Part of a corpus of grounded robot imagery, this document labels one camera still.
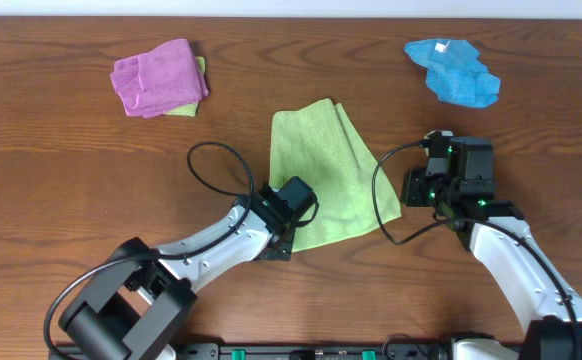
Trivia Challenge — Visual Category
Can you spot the green folded cloth under purple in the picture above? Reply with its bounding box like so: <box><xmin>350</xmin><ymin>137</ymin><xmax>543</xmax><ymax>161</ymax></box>
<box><xmin>166</xmin><ymin>56</ymin><xmax>206</xmax><ymax>117</ymax></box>

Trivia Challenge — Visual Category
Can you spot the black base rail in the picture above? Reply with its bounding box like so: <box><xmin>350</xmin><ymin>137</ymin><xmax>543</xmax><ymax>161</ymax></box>
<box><xmin>48</xmin><ymin>341</ymin><xmax>522</xmax><ymax>360</ymax></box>

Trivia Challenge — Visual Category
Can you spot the blue crumpled cloth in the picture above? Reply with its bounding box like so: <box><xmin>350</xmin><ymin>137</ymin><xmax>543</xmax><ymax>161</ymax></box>
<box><xmin>404</xmin><ymin>38</ymin><xmax>501</xmax><ymax>108</ymax></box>

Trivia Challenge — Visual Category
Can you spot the right black cable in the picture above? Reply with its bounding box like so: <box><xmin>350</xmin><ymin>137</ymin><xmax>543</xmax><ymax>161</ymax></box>
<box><xmin>371</xmin><ymin>139</ymin><xmax>580</xmax><ymax>346</ymax></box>

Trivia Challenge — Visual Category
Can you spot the large green microfiber cloth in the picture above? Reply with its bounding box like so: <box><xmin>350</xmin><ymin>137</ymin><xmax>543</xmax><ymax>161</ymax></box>
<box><xmin>269</xmin><ymin>98</ymin><xmax>402</xmax><ymax>252</ymax></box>

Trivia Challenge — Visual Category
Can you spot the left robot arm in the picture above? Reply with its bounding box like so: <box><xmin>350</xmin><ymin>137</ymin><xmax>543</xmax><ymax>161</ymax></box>
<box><xmin>58</xmin><ymin>176</ymin><xmax>318</xmax><ymax>359</ymax></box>

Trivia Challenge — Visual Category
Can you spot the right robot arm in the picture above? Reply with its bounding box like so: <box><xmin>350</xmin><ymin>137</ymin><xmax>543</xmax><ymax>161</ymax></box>
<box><xmin>402</xmin><ymin>131</ymin><xmax>582</xmax><ymax>359</ymax></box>

